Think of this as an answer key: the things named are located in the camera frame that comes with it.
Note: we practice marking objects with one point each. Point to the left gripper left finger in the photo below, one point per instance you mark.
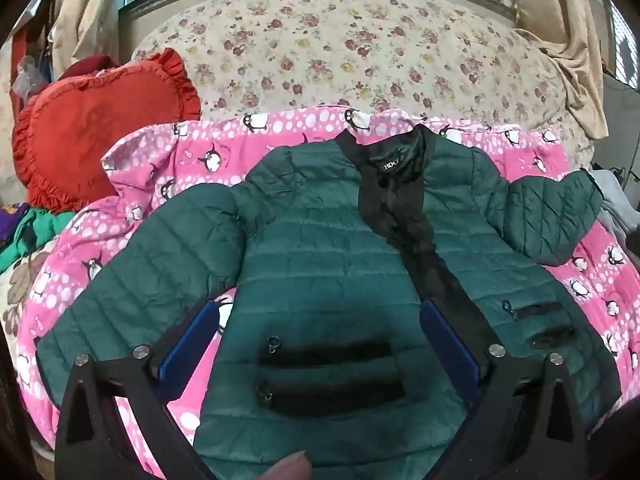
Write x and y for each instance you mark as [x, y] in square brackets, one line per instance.
[92, 441]

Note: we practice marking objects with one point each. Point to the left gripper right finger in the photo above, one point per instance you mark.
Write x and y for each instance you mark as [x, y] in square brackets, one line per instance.
[523, 420]

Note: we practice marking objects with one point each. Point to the dark green quilted jacket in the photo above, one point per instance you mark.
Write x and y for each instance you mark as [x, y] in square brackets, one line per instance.
[320, 260]

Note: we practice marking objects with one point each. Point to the person's thumb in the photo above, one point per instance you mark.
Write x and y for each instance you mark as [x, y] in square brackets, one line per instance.
[293, 467]

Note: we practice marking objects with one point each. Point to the pink penguin blanket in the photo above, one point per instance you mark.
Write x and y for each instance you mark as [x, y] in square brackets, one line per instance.
[154, 163]

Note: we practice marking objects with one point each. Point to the green knitted garment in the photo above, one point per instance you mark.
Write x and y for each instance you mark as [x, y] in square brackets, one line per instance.
[33, 228]

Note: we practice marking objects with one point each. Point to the grey garment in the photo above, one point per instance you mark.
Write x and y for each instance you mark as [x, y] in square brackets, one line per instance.
[617, 214]

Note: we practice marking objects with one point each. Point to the purple garment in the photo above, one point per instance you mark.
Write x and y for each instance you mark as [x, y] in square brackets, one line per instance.
[10, 218]

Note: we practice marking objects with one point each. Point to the red heart-shaped ruffled pillow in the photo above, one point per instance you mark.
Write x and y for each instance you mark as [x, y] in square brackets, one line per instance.
[62, 133]

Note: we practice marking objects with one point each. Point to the floral bed sheet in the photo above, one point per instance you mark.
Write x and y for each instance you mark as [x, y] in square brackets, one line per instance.
[432, 58]

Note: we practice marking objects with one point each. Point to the beige curtain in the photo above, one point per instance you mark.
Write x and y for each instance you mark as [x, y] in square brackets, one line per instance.
[83, 28]
[566, 32]

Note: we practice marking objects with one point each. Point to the beige curtain left side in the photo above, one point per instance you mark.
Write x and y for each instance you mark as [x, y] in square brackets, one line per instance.
[83, 28]

